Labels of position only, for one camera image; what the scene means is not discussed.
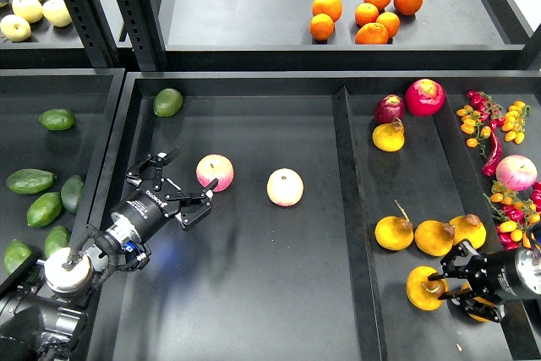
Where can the yellow pear with brown stem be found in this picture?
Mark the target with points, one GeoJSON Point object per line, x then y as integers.
{"type": "Point", "coordinates": [469, 227]}

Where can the yellow pear lower right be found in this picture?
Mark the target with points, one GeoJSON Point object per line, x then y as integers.
{"type": "Point", "coordinates": [478, 300]}

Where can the green avocado tray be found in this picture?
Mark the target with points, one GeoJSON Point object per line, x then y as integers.
{"type": "Point", "coordinates": [167, 103]}
{"type": "Point", "coordinates": [57, 119]}

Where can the bright red apple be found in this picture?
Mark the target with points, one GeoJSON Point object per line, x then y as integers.
{"type": "Point", "coordinates": [425, 97]}

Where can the pink red apple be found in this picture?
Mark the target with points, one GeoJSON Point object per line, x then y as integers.
{"type": "Point", "coordinates": [215, 166]}

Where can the pale pink apple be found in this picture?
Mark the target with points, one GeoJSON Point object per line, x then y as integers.
{"type": "Point", "coordinates": [285, 187]}

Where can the black tray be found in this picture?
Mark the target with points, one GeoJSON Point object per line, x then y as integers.
{"type": "Point", "coordinates": [256, 281]}
{"type": "Point", "coordinates": [92, 95]}

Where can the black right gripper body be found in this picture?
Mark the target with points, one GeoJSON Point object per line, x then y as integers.
{"type": "Point", "coordinates": [495, 276]}

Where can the pink apple right tray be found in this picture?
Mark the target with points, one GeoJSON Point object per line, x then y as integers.
{"type": "Point", "coordinates": [516, 172]}

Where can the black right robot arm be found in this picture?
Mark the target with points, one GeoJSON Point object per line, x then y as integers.
{"type": "Point", "coordinates": [528, 267]}

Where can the dark red apple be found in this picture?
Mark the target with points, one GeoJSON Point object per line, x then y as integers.
{"type": "Point", "coordinates": [389, 108]}

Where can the orange front bottom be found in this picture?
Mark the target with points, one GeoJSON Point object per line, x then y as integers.
{"type": "Point", "coordinates": [372, 33]}

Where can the orange small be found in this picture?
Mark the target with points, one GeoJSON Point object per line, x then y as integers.
{"type": "Point", "coordinates": [366, 13]}
{"type": "Point", "coordinates": [391, 22]}

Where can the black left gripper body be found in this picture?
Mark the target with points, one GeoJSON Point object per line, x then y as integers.
{"type": "Point", "coordinates": [140, 215]}

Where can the pale yellow pear front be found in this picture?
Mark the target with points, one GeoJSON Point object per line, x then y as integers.
{"type": "Point", "coordinates": [15, 28]}

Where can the red chili pepper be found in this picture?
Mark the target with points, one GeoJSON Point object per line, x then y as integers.
{"type": "Point", "coordinates": [494, 156]}

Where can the dark green avocado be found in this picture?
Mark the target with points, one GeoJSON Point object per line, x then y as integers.
{"type": "Point", "coordinates": [16, 253]}
{"type": "Point", "coordinates": [30, 181]}
{"type": "Point", "coordinates": [71, 193]}

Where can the yellow pear under gripper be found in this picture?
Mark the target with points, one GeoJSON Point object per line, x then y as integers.
{"type": "Point", "coordinates": [389, 137]}

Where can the cherry tomato bunch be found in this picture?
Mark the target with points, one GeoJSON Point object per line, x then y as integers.
{"type": "Point", "coordinates": [487, 123]}
{"type": "Point", "coordinates": [515, 214]}

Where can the cherry tomato bunch bottom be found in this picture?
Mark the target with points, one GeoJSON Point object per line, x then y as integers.
{"type": "Point", "coordinates": [515, 214]}

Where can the cherry tomato bunch top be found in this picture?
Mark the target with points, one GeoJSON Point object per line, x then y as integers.
{"type": "Point", "coordinates": [487, 123]}

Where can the orange far left top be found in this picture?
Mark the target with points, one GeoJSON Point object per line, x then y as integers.
{"type": "Point", "coordinates": [332, 8]}

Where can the black metal tray divider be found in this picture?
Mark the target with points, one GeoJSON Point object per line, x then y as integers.
{"type": "Point", "coordinates": [365, 293]}

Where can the orange centre small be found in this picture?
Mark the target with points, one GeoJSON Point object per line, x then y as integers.
{"type": "Point", "coordinates": [366, 13]}

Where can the black shelf upright post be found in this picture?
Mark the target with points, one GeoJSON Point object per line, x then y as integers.
{"type": "Point", "coordinates": [141, 22]}

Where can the black centre tray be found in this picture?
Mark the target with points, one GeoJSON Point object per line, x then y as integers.
{"type": "Point", "coordinates": [256, 281]}

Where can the black left tray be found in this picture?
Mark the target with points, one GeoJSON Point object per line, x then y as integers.
{"type": "Point", "coordinates": [92, 95]}

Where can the green avocado left middle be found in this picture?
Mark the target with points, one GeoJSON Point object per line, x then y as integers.
{"type": "Point", "coordinates": [44, 210]}

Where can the orange right small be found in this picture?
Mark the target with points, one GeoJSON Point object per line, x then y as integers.
{"type": "Point", "coordinates": [391, 22]}

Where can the green avocado left bottom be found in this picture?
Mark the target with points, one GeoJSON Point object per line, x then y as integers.
{"type": "Point", "coordinates": [58, 238]}

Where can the green avocado left tray top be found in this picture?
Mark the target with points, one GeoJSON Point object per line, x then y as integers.
{"type": "Point", "coordinates": [57, 119]}

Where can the orange far left bottom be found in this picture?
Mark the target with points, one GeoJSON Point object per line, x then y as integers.
{"type": "Point", "coordinates": [321, 27]}

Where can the dark green avocado upright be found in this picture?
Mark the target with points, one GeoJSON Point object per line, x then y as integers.
{"type": "Point", "coordinates": [71, 193]}

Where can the pale yellow pear right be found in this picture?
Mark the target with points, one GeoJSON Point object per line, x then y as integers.
{"type": "Point", "coordinates": [56, 12]}

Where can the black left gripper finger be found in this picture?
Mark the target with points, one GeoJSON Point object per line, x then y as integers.
{"type": "Point", "coordinates": [188, 208]}
{"type": "Point", "coordinates": [149, 168]}

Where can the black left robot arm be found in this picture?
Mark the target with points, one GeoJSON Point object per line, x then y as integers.
{"type": "Point", "coordinates": [44, 303]}

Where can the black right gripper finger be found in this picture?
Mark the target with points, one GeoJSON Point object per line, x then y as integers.
{"type": "Point", "coordinates": [462, 262]}
{"type": "Point", "coordinates": [464, 300]}

